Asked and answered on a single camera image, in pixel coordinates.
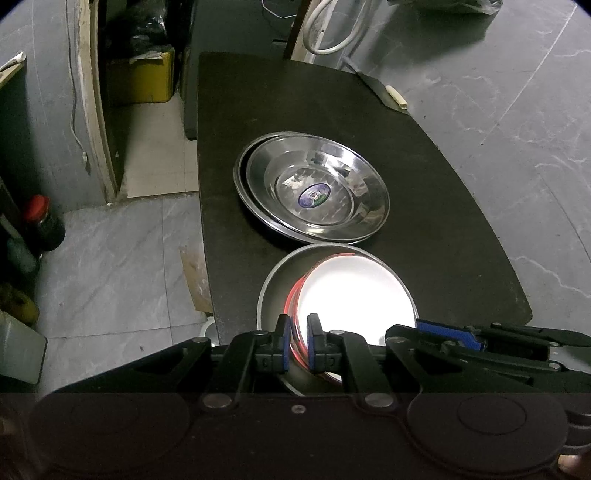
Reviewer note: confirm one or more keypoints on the red-capped dark jar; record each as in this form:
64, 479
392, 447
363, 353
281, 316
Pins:
44, 224

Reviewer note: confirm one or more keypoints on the steel bowl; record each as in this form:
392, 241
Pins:
277, 286

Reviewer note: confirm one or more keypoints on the steel plate with round sticker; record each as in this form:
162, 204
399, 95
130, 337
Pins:
323, 161

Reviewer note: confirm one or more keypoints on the white plastic container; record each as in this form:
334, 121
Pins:
18, 348

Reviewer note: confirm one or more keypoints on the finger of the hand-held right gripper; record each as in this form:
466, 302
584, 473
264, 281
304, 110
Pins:
508, 362
443, 331

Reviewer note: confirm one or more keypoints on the yellow container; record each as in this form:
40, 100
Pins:
16, 302

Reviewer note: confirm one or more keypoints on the large white red-rimmed bowl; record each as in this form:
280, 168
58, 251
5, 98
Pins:
292, 307

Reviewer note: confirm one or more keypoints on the black plastic bag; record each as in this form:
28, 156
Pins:
147, 34

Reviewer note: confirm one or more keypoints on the small white red-rimmed bowl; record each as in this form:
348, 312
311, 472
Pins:
355, 300

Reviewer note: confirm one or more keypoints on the dark cabinet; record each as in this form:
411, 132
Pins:
240, 27

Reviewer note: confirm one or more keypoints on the plain steel plate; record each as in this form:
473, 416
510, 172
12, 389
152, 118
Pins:
239, 180

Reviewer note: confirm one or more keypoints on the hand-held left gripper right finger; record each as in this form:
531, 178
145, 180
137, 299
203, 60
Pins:
314, 355

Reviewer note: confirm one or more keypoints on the worn door frame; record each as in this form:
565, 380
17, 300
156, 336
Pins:
97, 92

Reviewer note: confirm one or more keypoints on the green bottle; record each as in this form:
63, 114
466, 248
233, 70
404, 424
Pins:
18, 258

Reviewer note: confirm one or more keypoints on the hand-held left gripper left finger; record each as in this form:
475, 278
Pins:
286, 357

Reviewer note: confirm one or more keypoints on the white bucket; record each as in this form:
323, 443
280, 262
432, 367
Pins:
207, 330

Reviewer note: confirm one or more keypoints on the cardboard piece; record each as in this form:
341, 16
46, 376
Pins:
196, 277

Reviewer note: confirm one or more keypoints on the yellow box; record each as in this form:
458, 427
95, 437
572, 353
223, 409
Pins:
143, 81

